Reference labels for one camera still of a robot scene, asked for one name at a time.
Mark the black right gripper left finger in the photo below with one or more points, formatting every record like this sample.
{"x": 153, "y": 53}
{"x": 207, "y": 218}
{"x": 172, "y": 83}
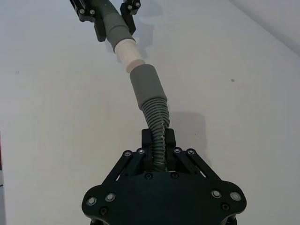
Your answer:
{"x": 147, "y": 150}

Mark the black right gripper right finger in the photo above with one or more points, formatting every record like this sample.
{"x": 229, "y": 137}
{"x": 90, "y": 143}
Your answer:
{"x": 170, "y": 150}

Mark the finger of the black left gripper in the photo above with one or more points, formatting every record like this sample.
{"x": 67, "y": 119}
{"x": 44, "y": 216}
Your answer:
{"x": 100, "y": 29}
{"x": 130, "y": 18}

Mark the white plastic tube connector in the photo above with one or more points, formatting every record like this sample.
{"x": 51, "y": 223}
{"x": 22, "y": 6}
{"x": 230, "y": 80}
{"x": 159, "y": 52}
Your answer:
{"x": 127, "y": 56}

